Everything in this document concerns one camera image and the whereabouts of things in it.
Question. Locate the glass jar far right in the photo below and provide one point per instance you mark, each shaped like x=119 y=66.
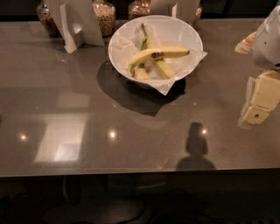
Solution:
x=197 y=16

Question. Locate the glass jar of grains middle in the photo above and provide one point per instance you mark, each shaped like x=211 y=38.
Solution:
x=105 y=14

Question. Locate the white paper liner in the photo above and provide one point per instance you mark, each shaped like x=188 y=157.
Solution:
x=163 y=74

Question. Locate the glass jar of nuts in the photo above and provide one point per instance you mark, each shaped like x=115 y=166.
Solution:
x=139 y=8
x=46 y=19

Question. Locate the yellow banana lower left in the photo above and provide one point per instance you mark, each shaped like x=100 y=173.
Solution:
x=140 y=73

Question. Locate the white paper sign stand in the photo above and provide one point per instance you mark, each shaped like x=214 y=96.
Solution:
x=76 y=22

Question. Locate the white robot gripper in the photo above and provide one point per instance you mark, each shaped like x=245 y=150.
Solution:
x=268 y=44

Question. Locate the white bowl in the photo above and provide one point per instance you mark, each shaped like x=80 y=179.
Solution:
x=155 y=49

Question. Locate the yellow banana with sticker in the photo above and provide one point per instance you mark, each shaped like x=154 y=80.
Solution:
x=156 y=53

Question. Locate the glass jar of nuts right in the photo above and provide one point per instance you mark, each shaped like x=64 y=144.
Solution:
x=139 y=8

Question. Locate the glass jar of nuts left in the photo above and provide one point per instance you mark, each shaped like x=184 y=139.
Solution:
x=46 y=19

